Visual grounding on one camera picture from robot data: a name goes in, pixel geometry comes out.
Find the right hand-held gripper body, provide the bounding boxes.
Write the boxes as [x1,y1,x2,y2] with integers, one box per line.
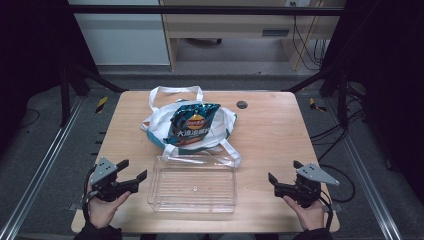
[273,162,341,209]

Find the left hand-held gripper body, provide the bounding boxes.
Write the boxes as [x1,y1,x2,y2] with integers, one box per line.
[88,156,140,203]

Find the white tote bag teal trim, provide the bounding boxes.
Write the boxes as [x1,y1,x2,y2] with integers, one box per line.
[139,85,243,169]

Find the clear plastic storage box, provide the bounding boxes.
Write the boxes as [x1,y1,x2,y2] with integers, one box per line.
[146,154,239,215]

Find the blue potato chips packet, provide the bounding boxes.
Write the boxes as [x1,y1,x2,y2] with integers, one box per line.
[162,102,222,148]

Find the person's left hand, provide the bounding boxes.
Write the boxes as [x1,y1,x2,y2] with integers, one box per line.
[86,190,133,230]

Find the person's right hand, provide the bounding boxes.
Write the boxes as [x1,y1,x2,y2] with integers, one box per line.
[282,195,326,232]

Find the yellow black tape strip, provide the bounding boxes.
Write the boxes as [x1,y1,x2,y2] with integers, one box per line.
[308,96,328,113]
[95,95,109,115]

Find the white cabinet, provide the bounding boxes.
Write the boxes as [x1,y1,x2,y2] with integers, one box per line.
[67,0,171,67]

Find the black looped floor cable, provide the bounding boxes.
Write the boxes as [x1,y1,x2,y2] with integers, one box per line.
[319,163,357,204]

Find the left hand-held gripper cable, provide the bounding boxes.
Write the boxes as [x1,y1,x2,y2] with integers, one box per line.
[81,165,98,224]

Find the hand-held gripper cable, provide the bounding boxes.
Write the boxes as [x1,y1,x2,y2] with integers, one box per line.
[81,165,98,224]
[319,194,335,232]

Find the right hand-held gripper cable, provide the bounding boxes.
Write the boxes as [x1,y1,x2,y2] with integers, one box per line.
[319,194,335,232]

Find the black floor cables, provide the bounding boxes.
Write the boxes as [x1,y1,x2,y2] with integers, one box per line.
[309,108,365,163]

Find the aluminium floor rail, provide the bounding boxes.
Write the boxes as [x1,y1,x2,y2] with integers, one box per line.
[0,95,85,240]
[327,99,403,240]

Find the black metal frame strut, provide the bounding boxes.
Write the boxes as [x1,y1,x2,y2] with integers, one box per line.
[282,65,350,132]
[59,62,130,128]

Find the black hanging cables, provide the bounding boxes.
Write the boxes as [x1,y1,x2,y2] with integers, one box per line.
[290,1,330,72]

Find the black horizontal frame bar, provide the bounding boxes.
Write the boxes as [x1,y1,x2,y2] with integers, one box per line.
[67,4,346,17]

